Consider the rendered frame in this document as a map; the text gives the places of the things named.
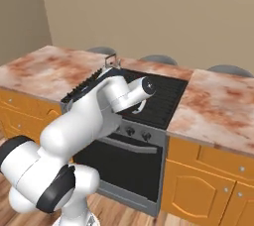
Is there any grey stove with black hob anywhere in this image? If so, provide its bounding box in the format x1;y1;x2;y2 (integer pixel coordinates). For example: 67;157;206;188
60;66;190;218

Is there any orange cupboard door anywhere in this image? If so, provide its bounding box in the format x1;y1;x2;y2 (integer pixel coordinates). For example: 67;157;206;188
161;160;237;220
220;181;254;226
0;105;58;146

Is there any black stove knob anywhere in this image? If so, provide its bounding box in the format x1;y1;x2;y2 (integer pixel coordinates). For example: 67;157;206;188
141;131;153;142
125;126;136;137

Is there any black oven door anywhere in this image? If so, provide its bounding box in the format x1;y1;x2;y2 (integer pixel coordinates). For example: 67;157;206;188
72;133;165;205

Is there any silver pot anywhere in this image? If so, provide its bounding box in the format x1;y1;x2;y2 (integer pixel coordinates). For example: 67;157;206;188
104;53;121;70

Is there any orange drawer front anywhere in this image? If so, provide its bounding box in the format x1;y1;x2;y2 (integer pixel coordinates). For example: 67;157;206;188
197;144;254;185
167;136;201;169
0;88;63;119

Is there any grey stool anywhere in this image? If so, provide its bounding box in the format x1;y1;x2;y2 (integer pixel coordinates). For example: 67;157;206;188
206;64;254;79
85;46;117;57
139;54;180;66

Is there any grey oven door handle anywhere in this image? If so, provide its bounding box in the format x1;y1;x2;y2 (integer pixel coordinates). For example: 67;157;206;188
98;136;159;156

